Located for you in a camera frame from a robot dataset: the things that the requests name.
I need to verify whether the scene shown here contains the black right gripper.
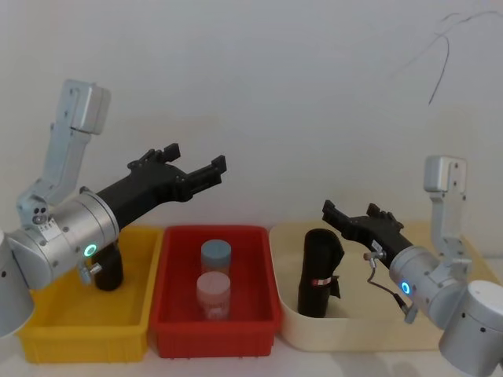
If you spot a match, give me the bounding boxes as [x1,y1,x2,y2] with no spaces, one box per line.
[321,199,414,270]

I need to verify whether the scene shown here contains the clear jar with blue lid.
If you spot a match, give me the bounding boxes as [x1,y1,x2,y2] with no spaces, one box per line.
[200,240,233,276]

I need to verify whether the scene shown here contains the red plastic bin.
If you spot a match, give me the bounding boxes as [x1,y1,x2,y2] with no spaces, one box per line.
[147,224,282,359]

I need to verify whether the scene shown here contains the thin dark right gripper cable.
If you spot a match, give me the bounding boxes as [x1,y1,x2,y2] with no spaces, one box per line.
[363,250,417,324]

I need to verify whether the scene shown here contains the cream plastic bin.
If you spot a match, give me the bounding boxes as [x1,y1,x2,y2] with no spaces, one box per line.
[268,221,501,353]

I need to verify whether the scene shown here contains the clear jar with pink lid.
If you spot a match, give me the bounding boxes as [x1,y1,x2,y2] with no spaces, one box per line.
[195,271,232,321]

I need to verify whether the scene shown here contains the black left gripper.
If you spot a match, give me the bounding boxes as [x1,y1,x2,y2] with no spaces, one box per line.
[95,143,229,236]

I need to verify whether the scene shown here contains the left gripper cable silver plug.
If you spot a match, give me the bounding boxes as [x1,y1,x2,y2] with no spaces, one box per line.
[76,260,104,286]

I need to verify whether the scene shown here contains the yellow plastic bin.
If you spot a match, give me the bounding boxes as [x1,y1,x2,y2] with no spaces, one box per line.
[17,224,164,364]

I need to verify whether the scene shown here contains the black rolled cloth with label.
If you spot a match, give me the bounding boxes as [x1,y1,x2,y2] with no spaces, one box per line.
[296,229,346,319]

